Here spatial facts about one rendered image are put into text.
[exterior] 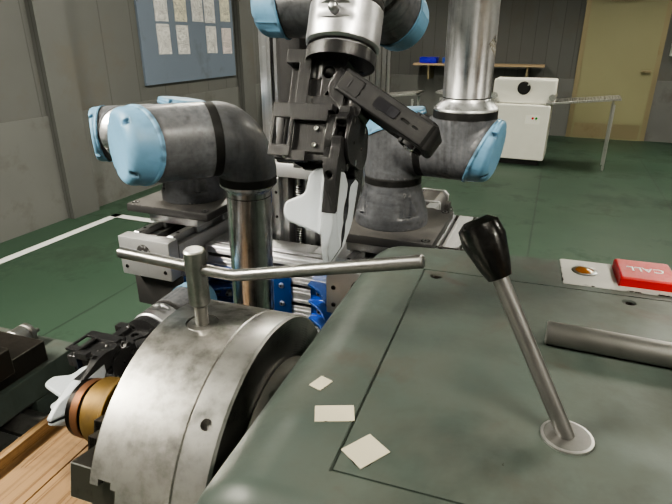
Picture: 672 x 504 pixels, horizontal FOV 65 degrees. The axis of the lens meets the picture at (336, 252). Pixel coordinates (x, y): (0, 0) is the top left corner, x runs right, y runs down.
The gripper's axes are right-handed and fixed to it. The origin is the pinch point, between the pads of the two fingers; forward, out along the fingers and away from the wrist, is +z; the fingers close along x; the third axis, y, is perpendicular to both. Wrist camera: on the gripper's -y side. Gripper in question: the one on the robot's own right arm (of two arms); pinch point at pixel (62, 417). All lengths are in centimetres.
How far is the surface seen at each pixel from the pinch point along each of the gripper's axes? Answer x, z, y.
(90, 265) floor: -108, -232, 230
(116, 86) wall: 0, -395, 324
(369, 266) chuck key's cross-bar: 26.0, -0.6, -39.2
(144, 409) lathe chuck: 11.9, 7.3, -19.9
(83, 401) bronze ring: 3.0, -0.4, -3.6
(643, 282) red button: 19, -23, -65
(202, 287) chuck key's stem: 20.5, -2.0, -21.3
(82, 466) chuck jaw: 5.1, 9.6, -13.3
